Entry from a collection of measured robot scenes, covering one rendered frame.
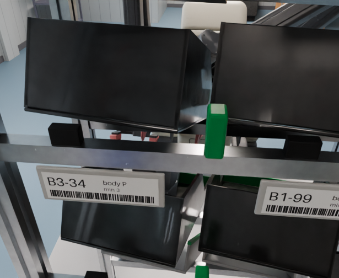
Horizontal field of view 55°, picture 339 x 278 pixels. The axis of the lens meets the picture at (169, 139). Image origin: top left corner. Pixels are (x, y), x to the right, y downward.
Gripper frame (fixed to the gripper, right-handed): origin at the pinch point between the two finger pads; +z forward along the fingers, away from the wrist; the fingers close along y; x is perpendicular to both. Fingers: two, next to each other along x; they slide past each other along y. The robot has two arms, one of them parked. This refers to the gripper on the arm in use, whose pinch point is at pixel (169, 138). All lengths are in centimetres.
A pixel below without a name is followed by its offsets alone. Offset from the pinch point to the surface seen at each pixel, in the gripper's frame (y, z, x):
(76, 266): -22.0, 19.2, 37.1
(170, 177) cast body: 2.6, 11.3, -8.5
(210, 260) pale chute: 9.8, 19.5, 0.1
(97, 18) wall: -240, -464, 356
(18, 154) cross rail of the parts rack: -5.2, 21.6, -31.1
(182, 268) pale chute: 5.8, 21.4, -0.1
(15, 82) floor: -233, -193, 239
